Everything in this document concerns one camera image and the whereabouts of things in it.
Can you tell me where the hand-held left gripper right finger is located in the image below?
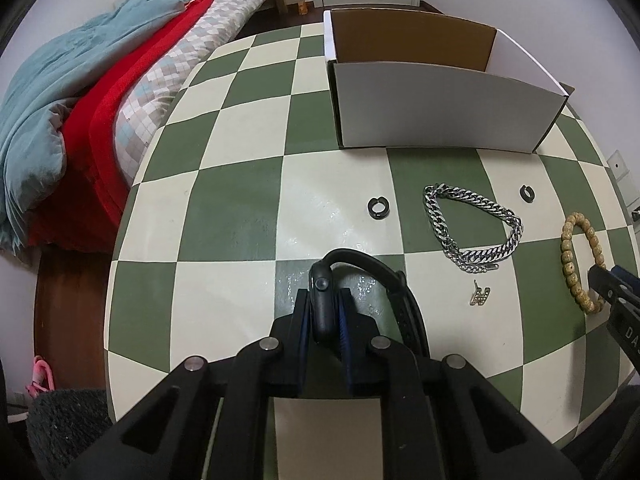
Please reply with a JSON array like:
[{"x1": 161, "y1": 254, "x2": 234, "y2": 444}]
[{"x1": 337, "y1": 287, "x2": 584, "y2": 480}]

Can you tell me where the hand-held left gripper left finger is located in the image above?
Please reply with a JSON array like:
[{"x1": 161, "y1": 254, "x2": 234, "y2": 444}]
[{"x1": 65, "y1": 287, "x2": 313, "y2": 480}]

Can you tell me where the small silver earring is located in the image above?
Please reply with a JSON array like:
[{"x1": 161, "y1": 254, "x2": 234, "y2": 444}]
[{"x1": 468, "y1": 280, "x2": 492, "y2": 307}]

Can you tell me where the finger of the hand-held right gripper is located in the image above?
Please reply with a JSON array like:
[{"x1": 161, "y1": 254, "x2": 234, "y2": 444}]
[{"x1": 587, "y1": 264, "x2": 640, "y2": 311}]

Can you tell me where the white cardboard box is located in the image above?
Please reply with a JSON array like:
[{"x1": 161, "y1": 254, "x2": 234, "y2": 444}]
[{"x1": 322, "y1": 8, "x2": 576, "y2": 155}]

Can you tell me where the black smartwatch with band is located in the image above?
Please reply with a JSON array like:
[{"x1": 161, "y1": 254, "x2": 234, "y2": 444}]
[{"x1": 308, "y1": 248, "x2": 429, "y2": 361}]

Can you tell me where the red blanket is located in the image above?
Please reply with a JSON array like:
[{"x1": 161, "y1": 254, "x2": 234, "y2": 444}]
[{"x1": 24, "y1": 0, "x2": 253, "y2": 256}]

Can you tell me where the checkered bed sheet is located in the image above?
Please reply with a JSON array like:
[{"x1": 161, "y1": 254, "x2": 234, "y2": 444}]
[{"x1": 112, "y1": 0, "x2": 282, "y2": 187}]

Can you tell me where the wooden bead bracelet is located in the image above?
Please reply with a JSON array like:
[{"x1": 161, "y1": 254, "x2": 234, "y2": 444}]
[{"x1": 560, "y1": 212, "x2": 608, "y2": 316}]

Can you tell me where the silver chain bracelet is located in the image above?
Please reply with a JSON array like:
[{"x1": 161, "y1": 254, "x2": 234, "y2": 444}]
[{"x1": 423, "y1": 183, "x2": 524, "y2": 274}]

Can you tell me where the pink slipper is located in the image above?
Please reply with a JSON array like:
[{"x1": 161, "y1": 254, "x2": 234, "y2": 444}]
[{"x1": 27, "y1": 355, "x2": 56, "y2": 397}]

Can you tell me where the bed with blankets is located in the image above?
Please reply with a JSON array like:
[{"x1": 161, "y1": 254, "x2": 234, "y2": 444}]
[{"x1": 0, "y1": 0, "x2": 296, "y2": 252}]

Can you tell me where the grey fluffy cushion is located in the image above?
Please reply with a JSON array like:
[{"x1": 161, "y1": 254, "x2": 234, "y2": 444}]
[{"x1": 25, "y1": 387, "x2": 119, "y2": 480}]

